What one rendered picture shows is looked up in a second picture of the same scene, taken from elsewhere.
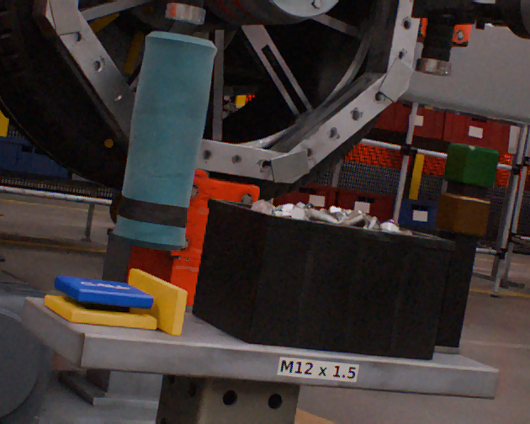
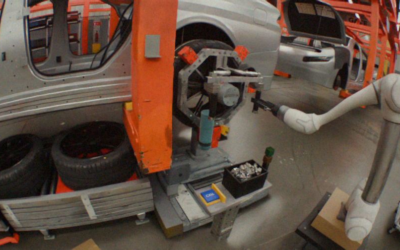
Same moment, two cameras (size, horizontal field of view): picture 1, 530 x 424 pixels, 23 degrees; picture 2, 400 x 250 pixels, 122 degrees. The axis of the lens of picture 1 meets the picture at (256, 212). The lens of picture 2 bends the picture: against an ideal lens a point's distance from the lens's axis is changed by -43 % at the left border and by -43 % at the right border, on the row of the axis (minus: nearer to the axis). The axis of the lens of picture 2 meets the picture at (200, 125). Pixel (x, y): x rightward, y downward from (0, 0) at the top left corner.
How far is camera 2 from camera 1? 0.75 m
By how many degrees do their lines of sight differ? 22
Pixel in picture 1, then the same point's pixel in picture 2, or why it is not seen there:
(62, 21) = (183, 109)
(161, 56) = (205, 118)
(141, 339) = (220, 209)
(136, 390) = (200, 154)
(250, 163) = (219, 123)
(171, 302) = (223, 198)
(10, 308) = (182, 165)
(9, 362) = (184, 173)
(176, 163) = (209, 136)
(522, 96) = not seen: hidden behind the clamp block
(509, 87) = not seen: hidden behind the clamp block
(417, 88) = not seen: hidden behind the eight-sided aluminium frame
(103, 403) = (195, 159)
